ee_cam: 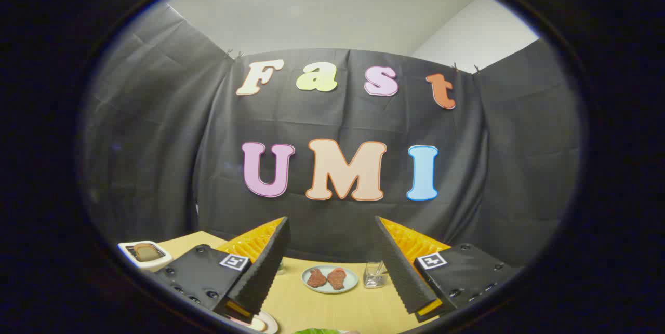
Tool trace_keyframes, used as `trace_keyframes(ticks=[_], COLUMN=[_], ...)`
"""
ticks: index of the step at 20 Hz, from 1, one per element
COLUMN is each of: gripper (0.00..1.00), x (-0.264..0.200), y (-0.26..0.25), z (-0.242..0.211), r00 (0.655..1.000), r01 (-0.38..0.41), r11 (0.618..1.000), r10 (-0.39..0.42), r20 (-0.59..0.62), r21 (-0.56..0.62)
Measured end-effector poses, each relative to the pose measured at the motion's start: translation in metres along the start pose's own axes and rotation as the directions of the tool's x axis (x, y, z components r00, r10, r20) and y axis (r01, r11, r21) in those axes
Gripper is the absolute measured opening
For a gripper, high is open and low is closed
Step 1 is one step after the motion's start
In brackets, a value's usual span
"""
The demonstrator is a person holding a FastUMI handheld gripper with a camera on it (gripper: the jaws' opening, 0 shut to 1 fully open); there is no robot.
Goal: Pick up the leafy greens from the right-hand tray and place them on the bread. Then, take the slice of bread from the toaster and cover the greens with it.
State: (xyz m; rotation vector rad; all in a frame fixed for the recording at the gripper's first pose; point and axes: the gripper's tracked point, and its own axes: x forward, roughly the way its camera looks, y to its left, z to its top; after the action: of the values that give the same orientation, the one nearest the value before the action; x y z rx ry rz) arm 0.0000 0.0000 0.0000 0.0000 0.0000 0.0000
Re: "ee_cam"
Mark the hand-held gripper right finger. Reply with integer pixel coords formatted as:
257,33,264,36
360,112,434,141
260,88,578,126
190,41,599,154
374,216,520,323

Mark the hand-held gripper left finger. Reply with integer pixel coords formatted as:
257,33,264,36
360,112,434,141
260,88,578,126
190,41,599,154
151,216,291,324

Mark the plain bread slice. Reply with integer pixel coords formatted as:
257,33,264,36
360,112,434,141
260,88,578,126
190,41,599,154
134,244,162,262

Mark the clear utensil holder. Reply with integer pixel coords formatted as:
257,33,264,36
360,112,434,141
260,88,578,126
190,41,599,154
363,260,388,289

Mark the light blue plate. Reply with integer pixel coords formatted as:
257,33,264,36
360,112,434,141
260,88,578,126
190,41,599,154
302,265,359,294

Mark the large cream round plate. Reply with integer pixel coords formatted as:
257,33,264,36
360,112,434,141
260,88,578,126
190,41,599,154
229,309,279,334

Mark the fried chicken piece orange tip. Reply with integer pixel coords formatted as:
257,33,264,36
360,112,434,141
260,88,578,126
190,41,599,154
327,267,347,291

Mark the white toaster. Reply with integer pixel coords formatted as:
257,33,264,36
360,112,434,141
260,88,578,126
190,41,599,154
118,241,173,272

